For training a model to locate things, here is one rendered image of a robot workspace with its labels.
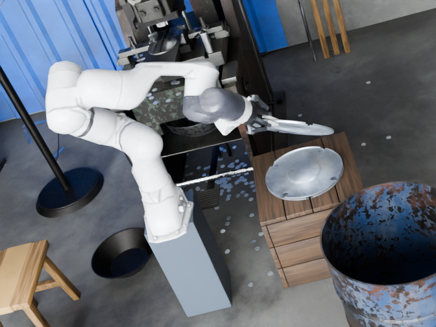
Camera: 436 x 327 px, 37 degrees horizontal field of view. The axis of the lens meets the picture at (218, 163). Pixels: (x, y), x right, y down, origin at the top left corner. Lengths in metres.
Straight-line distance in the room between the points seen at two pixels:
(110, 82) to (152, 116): 0.92
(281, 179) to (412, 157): 0.75
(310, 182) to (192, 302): 0.64
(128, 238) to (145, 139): 1.03
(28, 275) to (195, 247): 0.68
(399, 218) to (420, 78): 1.40
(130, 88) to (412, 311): 0.99
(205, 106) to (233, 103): 0.08
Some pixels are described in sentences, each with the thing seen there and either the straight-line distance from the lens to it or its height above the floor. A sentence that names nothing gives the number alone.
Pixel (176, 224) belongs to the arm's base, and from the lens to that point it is 2.20.
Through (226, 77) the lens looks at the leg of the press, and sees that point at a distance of 2.58.
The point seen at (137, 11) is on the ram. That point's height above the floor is 0.95.
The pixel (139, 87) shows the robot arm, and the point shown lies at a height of 1.03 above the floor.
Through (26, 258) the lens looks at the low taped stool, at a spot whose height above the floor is 0.33.
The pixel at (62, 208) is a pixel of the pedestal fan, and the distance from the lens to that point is 3.43.
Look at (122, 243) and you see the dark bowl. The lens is 3.01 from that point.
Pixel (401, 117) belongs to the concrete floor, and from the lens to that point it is 3.20.
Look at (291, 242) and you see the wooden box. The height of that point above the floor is 0.22.
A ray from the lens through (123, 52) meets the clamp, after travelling 2.85.
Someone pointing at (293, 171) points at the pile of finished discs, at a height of 0.37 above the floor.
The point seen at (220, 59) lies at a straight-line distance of 2.67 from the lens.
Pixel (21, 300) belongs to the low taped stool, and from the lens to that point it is 2.53.
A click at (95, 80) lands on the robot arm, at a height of 1.11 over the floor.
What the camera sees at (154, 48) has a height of 0.79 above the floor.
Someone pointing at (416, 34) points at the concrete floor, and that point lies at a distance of 3.86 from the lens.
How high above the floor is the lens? 1.82
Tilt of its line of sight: 34 degrees down
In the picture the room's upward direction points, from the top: 22 degrees counter-clockwise
